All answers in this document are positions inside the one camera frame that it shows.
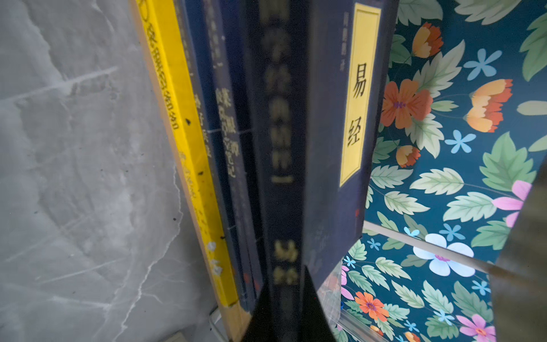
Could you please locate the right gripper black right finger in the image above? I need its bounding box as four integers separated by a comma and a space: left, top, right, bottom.
301, 267, 336, 342

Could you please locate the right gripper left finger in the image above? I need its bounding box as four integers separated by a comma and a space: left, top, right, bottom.
242, 284, 277, 342

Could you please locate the navy book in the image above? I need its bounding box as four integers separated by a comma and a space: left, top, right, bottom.
175, 1, 254, 311
242, 1, 399, 306
201, 1, 263, 304
219, 1, 266, 290

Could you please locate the white wooden book shelf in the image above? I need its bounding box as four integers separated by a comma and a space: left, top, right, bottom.
271, 1, 546, 341

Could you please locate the yellow book on shelf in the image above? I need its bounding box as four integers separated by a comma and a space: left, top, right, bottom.
133, 1, 239, 306

